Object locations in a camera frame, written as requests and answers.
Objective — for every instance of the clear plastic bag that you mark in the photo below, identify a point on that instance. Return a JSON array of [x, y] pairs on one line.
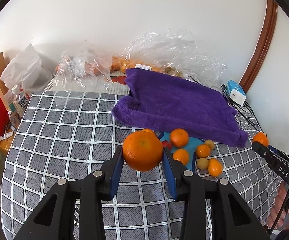
[[84, 69], [177, 54]]

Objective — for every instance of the grey checkered tablecloth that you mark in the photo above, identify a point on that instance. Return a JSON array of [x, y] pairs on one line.
[[70, 134]]

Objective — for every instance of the yellow-green small fruit back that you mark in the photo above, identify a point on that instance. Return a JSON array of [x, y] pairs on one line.
[[210, 144]]

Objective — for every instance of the brown wooden door frame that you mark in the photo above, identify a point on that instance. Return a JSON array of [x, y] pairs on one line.
[[262, 46]]

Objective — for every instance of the small tangerine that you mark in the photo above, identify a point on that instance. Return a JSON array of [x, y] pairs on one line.
[[215, 168], [203, 151], [261, 138]]

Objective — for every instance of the yellow-green small fruit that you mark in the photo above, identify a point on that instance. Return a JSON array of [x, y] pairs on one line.
[[210, 144], [202, 163]]

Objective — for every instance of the red plum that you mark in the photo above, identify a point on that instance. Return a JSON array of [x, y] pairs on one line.
[[167, 144]]

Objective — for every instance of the right hand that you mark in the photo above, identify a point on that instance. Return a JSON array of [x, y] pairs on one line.
[[283, 221]]

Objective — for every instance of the white blue charger box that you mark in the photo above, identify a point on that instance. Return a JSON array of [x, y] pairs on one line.
[[236, 92]]

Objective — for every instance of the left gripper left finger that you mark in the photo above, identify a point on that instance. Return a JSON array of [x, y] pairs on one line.
[[53, 217]]

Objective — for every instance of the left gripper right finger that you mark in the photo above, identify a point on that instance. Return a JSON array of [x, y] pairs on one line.
[[231, 217]]

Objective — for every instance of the clear plastic bag right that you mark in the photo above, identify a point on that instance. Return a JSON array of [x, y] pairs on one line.
[[177, 54]]

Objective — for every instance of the plastic water bottle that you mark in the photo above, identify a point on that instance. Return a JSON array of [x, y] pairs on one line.
[[17, 100]]

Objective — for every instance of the clear plastic bag left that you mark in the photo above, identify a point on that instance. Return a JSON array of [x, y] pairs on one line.
[[84, 69]]

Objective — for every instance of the white plastic bag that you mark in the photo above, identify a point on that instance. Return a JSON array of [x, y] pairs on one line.
[[26, 71]]

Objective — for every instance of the yellow-green small fruit front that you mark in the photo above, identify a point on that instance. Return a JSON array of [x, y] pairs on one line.
[[202, 163]]

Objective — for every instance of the purple towel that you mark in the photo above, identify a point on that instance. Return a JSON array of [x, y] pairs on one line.
[[163, 103]]

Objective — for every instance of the red white box under bags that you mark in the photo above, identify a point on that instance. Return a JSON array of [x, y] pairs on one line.
[[117, 86]]

